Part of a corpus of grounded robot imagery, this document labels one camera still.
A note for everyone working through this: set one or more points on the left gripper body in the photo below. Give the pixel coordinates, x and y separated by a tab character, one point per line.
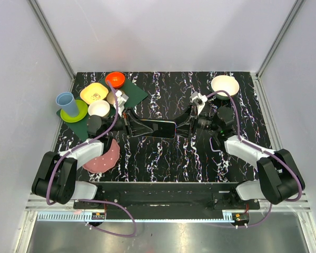
128	124

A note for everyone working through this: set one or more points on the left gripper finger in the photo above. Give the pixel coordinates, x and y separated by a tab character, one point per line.
134	120
140	129

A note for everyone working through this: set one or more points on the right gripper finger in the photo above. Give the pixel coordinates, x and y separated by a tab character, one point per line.
183	130
185	117

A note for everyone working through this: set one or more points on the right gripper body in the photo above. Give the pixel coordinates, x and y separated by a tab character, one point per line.
193	121

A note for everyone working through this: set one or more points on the black phone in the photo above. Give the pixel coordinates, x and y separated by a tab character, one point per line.
161	128

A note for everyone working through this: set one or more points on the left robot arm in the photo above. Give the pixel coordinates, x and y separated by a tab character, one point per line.
56	177

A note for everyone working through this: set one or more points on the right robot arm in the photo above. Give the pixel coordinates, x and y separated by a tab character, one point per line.
279	178

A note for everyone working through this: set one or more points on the phone in lilac case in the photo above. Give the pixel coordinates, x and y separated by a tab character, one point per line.
215	147

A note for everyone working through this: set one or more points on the dark green mat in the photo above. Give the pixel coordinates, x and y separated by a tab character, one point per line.
135	94

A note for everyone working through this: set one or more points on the bronze metal bowl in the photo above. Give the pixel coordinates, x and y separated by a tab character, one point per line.
111	98

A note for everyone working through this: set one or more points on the small white bowl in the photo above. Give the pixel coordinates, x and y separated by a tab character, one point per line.
100	108

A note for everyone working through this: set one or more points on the red bowl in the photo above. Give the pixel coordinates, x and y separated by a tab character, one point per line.
115	79

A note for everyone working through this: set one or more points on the yellow square plate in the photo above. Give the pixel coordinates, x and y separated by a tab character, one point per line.
94	92

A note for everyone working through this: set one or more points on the large white bowl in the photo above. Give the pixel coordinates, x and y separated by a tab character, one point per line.
225	83

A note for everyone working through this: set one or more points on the pink dotted plate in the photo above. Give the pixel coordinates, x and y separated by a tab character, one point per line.
106	161

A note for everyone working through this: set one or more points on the lime green plate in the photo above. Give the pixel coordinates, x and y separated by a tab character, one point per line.
83	109

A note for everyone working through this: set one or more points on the blue cup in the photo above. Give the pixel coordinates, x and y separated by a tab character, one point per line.
67	103

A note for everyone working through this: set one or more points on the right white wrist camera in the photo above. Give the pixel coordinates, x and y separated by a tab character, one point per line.
199	101

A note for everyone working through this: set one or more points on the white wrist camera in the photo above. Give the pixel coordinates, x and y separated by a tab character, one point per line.
121	99
199	101

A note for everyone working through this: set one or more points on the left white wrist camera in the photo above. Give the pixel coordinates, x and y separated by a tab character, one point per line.
121	99

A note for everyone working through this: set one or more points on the right aluminium frame post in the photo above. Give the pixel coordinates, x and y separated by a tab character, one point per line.
280	36

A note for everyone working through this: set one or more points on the aluminium frame post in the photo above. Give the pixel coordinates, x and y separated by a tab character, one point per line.
37	10
280	36

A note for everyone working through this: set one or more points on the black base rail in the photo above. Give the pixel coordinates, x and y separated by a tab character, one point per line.
174	200

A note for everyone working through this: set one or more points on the left aluminium frame post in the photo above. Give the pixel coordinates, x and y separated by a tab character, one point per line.
37	10

